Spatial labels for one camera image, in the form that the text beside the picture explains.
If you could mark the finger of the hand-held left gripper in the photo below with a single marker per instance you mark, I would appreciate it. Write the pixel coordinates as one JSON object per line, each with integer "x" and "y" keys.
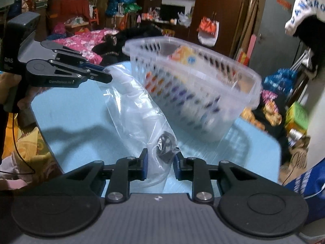
{"x": 71, "y": 53}
{"x": 101, "y": 77}

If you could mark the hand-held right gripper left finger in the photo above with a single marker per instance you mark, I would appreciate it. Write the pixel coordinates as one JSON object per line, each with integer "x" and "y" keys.
{"x": 144, "y": 165}

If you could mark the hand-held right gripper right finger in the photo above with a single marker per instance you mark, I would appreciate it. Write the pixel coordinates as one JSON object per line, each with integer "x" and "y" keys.
{"x": 177, "y": 169}

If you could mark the small black item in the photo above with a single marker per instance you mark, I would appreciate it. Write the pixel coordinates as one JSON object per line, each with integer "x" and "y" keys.
{"x": 166, "y": 146}

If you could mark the clear plastic bag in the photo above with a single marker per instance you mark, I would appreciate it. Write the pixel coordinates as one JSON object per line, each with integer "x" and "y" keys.
{"x": 132, "y": 111}

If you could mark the white plastic lattice basket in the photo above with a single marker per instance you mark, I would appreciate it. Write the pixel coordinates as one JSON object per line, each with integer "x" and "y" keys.
{"x": 228, "y": 81}

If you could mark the person's left hand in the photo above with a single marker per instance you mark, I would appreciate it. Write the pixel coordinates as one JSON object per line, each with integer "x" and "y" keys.
{"x": 25, "y": 98}

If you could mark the pink floral blanket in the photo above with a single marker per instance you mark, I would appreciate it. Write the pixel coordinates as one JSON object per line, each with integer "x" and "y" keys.
{"x": 76, "y": 40}

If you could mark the red cloth covered furniture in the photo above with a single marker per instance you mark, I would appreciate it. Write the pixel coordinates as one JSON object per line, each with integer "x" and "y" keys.
{"x": 68, "y": 10}

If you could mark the pile of black clothes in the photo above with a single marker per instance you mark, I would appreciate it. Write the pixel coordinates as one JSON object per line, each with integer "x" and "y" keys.
{"x": 137, "y": 35}

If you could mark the blue plastic bag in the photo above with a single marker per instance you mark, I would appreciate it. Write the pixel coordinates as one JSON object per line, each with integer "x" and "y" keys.
{"x": 119, "y": 1}

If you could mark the green plastic bag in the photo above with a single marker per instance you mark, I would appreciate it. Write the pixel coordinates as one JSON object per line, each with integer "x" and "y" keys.
{"x": 132, "y": 7}

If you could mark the orange yellow snack packet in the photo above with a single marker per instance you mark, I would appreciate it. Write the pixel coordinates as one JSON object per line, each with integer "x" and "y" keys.
{"x": 185, "y": 56}

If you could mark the yellow patterned blanket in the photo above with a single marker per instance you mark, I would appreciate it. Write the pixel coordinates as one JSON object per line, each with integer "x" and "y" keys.
{"x": 38, "y": 155}

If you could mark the white crumpled plastic bag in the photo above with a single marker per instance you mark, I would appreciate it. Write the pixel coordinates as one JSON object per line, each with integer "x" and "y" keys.
{"x": 184, "y": 19}

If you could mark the orange floral cloth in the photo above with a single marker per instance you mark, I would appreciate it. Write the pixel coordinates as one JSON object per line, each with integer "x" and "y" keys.
{"x": 269, "y": 109}

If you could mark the orange and white plastic bag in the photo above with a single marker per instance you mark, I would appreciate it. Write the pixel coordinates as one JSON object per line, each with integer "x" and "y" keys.
{"x": 208, "y": 30}

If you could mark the green cardboard box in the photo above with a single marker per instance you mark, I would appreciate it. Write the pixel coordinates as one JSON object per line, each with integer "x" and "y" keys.
{"x": 297, "y": 117}

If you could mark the blue shopping bag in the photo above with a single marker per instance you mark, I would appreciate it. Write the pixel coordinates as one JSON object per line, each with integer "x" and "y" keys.
{"x": 309, "y": 188}

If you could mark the small blue crumpled bag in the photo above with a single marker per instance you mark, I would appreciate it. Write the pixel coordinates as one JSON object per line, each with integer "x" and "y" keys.
{"x": 279, "y": 78}

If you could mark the brown wooden wardrobe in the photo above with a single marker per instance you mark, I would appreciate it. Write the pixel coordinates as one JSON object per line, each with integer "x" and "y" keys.
{"x": 218, "y": 2}

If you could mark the pink board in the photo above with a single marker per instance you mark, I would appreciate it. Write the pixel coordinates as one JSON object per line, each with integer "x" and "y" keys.
{"x": 254, "y": 44}

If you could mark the wooden sticks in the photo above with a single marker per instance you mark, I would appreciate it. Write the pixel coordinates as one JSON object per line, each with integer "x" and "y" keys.
{"x": 243, "y": 25}

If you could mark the grey metal door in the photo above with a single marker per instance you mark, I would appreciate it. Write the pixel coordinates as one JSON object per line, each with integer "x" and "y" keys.
{"x": 276, "y": 30}

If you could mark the black hanging garment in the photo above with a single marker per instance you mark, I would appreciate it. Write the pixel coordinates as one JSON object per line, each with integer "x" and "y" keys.
{"x": 312, "y": 43}

